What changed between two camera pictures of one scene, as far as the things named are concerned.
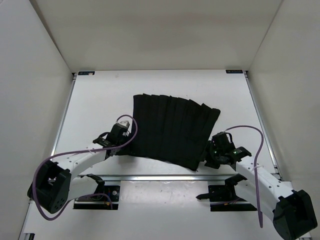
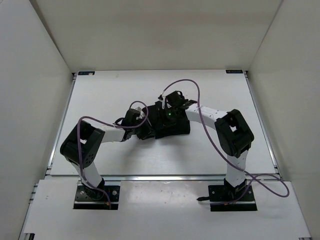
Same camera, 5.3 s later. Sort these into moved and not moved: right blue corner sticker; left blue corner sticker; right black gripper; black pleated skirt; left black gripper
Moved: right black gripper; black pleated skirt; left black gripper
Not moved: left blue corner sticker; right blue corner sticker
